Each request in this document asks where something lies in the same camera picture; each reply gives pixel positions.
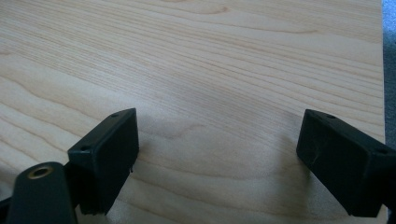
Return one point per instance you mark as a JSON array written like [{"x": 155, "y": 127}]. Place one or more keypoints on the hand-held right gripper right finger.
[{"x": 344, "y": 168}]

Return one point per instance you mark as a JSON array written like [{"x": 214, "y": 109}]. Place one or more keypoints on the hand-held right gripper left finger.
[{"x": 104, "y": 161}]

